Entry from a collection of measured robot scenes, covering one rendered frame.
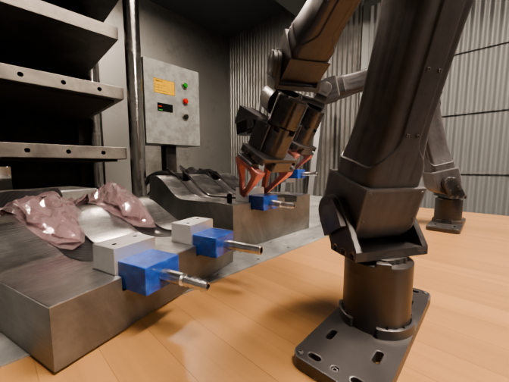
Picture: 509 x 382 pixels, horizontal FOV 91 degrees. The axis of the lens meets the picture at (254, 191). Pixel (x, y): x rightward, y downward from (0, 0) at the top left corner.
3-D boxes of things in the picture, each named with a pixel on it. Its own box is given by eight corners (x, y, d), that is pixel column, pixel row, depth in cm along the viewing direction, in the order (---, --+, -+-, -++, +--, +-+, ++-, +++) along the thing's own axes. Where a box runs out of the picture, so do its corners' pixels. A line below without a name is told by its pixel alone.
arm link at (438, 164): (438, 197, 66) (410, 76, 65) (426, 194, 73) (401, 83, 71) (464, 192, 65) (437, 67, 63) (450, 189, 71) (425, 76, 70)
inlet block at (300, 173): (321, 182, 76) (321, 164, 76) (312, 183, 72) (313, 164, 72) (286, 181, 85) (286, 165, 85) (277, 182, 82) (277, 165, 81)
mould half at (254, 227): (309, 227, 65) (310, 176, 64) (233, 252, 47) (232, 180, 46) (202, 205, 101) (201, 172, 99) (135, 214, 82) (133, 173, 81)
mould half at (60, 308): (233, 261, 42) (232, 197, 41) (54, 374, 20) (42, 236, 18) (73, 227, 66) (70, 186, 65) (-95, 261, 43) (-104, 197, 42)
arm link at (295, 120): (260, 119, 48) (274, 82, 45) (285, 127, 51) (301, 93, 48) (271, 131, 43) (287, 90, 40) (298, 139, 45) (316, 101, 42)
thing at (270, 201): (301, 218, 47) (301, 189, 47) (285, 223, 44) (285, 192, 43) (251, 210, 56) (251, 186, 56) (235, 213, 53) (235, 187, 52)
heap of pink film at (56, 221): (167, 224, 44) (165, 180, 43) (47, 256, 29) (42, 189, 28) (84, 211, 56) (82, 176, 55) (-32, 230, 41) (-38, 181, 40)
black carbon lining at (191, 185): (276, 201, 65) (277, 164, 64) (229, 209, 53) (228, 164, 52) (202, 192, 89) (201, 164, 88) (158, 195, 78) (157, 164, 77)
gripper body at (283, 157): (238, 151, 47) (251, 114, 44) (273, 153, 54) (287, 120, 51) (260, 168, 44) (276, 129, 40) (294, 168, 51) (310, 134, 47)
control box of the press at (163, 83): (207, 327, 149) (201, 70, 134) (157, 353, 128) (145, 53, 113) (188, 311, 165) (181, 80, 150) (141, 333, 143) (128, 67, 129)
